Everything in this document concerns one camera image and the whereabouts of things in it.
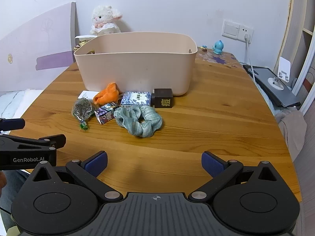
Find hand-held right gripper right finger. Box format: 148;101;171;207
188;152;283;202

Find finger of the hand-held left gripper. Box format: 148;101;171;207
0;118;26;131
0;134;67;151

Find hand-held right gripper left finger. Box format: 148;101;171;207
30;151;124;202

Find small cartoon print box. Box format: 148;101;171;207
94;102;120;126

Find clear bag of dried herbs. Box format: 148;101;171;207
71;98;95;131

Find green ribbed scrunchie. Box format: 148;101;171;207
113;105;163;137

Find white card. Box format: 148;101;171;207
78;91;100;103

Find orange cloth carrot toy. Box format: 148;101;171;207
93;82;120;105

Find blue white patterned box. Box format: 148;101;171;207
120;91;152;107

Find dark brown square box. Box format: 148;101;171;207
152;88;174;109

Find beige plastic storage bin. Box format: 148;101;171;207
74;31;198;97

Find pale bed sheet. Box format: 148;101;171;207
0;89;45;119

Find person's grey pants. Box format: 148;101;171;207
0;169;33;228

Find purple bed headboard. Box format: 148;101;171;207
0;2;77;92

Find grey beige cloth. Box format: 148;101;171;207
274;107;309;163

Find grey laptop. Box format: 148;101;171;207
243;64;301;108

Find white snack packet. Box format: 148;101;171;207
75;35;98;43

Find blue cartoon figurine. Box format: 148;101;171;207
212;40;223;55

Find white phone stand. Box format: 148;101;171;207
268;56;296;90

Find white plush lamb toy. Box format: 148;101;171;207
90;5;124;35

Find white wooden shelf unit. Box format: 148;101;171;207
278;0;315;109

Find white plug and cable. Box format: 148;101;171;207
243;33;257;79

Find white wall switch socket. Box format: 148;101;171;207
222;19;254;41

